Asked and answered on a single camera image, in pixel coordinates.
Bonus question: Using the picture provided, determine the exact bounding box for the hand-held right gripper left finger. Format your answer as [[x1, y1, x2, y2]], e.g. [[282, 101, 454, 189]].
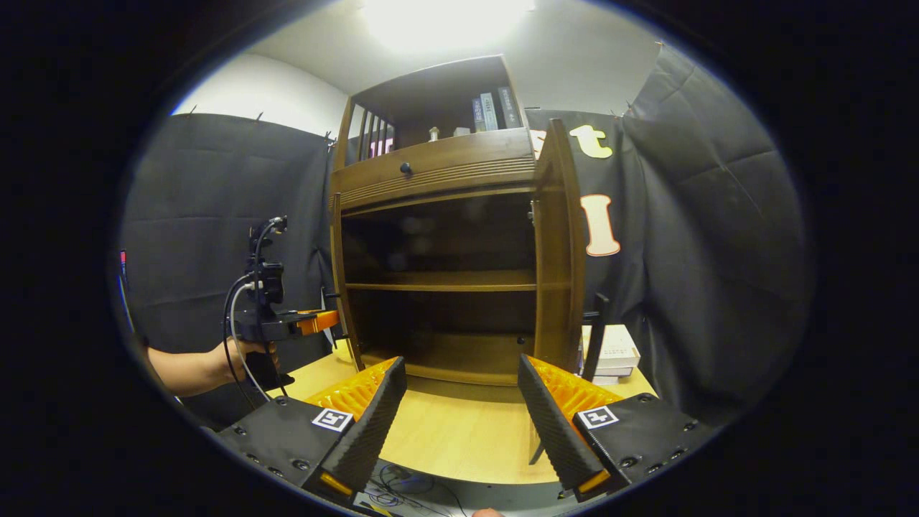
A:
[[215, 357, 408, 498]]

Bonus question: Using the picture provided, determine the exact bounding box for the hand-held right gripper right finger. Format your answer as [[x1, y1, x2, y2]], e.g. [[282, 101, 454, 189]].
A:
[[517, 353, 708, 502]]

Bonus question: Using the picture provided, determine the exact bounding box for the black door handle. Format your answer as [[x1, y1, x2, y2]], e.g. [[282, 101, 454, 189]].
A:
[[582, 293, 611, 383], [321, 287, 350, 342]]

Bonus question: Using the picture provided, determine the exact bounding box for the wooden shoe cabinet door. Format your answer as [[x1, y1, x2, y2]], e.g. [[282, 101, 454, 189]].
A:
[[533, 118, 586, 374], [329, 194, 363, 372]]

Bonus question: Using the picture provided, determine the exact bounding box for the wooden double-door shoe cabinet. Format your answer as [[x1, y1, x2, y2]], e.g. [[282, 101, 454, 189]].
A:
[[329, 54, 586, 388]]

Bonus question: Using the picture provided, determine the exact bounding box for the flat white box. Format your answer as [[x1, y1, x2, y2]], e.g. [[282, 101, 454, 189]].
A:
[[579, 366, 634, 386]]

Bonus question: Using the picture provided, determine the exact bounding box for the black backdrop cloth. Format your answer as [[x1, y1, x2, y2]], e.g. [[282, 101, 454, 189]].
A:
[[118, 43, 816, 432]]

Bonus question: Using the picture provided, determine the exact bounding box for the dark grey book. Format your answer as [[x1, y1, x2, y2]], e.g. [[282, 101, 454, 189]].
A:
[[498, 87, 523, 129]]

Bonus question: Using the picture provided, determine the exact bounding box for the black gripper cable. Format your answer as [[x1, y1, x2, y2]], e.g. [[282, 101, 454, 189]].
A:
[[223, 219, 288, 410]]

